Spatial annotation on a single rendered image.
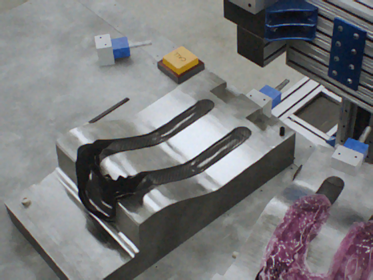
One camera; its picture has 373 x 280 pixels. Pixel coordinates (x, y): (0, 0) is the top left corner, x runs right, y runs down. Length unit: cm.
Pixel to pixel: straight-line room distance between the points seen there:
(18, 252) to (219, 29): 194
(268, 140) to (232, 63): 159
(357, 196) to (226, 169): 24
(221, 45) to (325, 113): 77
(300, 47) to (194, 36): 134
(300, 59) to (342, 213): 62
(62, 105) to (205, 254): 52
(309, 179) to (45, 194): 49
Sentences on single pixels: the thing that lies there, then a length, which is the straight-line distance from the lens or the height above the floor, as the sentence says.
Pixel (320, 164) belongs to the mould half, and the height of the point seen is 85.
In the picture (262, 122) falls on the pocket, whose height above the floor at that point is 86.
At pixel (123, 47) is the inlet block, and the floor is 84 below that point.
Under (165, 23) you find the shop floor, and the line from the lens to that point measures 310.
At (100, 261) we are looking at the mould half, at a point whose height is 86.
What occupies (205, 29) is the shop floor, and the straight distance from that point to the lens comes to 304.
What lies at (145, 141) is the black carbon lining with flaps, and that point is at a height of 89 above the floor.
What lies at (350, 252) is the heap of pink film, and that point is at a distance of 111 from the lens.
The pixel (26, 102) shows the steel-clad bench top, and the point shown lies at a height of 80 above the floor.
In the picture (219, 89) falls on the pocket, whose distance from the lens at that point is 141.
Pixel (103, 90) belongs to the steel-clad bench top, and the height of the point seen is 80.
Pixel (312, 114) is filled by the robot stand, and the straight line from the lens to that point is 233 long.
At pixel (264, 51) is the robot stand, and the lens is 167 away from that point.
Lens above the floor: 182
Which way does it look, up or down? 46 degrees down
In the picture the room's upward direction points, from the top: 3 degrees counter-clockwise
